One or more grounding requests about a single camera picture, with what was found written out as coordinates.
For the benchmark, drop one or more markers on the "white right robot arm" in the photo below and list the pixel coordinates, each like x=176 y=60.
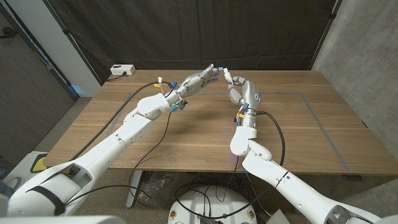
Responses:
x=280 y=179

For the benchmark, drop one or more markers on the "white power strip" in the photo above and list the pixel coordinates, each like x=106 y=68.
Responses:
x=122 y=69

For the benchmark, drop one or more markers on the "clear plastic bag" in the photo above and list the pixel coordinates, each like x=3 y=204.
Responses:
x=158 y=186

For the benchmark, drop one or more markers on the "white box corner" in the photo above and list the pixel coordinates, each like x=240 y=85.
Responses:
x=278 y=219

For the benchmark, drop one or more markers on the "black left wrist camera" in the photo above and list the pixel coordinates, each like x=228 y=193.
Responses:
x=183 y=105

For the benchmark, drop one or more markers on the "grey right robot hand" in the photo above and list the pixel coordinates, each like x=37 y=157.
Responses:
x=250 y=93

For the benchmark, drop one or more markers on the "black wall-mounted object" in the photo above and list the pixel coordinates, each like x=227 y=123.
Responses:
x=7 y=32

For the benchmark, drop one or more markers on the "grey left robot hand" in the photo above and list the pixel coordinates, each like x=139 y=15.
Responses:
x=194 y=84

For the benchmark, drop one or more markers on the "white and yellow floor mat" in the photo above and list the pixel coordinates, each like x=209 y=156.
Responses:
x=28 y=163

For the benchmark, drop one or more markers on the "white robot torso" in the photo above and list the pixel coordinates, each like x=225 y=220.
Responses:
x=62 y=220

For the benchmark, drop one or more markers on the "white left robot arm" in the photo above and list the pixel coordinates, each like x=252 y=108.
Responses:
x=124 y=137

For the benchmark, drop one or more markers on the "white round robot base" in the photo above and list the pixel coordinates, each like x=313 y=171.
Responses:
x=217 y=202

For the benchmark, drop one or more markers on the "black backdrop stand pole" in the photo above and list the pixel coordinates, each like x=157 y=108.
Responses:
x=325 y=31
x=70 y=40

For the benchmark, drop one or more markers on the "white toothpaste tube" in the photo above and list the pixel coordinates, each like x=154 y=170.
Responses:
x=227 y=74

